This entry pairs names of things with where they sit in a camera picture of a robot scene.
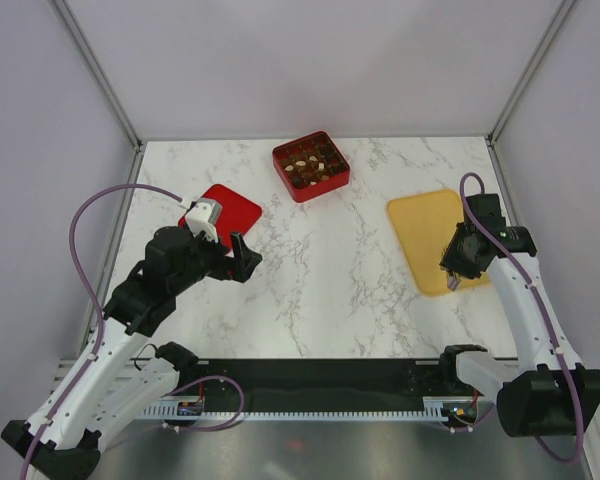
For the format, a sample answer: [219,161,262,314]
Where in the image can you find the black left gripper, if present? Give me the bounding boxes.
[170,225,261,294]

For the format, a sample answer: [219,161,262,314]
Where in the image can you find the metal tongs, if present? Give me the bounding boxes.
[447,272,462,291]

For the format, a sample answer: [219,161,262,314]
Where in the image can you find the red box lid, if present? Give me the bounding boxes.
[178,184,262,249]

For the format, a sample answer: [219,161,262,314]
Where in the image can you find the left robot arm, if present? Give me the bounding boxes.
[1,226,262,479]

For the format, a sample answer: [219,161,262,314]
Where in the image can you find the red compartment chocolate box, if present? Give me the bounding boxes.
[272,131,351,203]

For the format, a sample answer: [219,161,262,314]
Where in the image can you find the yellow tray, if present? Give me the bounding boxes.
[387,189,463,297]

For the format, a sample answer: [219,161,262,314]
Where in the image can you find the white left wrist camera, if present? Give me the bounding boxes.
[184,197,222,240]

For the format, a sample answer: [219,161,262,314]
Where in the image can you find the aluminium front rail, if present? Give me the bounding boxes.
[494,358,519,371]

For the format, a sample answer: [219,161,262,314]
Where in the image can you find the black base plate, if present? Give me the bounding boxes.
[189,357,497,415]

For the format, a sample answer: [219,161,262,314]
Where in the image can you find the white slotted cable duct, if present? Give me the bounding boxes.
[137,397,477,423]

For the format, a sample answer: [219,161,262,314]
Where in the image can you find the aluminium frame right post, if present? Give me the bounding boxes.
[485,0,579,148]

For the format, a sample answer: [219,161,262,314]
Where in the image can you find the aluminium frame post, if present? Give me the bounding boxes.
[49,0,143,152]
[485,0,579,148]

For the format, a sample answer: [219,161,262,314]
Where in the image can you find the aluminium frame left post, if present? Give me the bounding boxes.
[49,0,143,152]

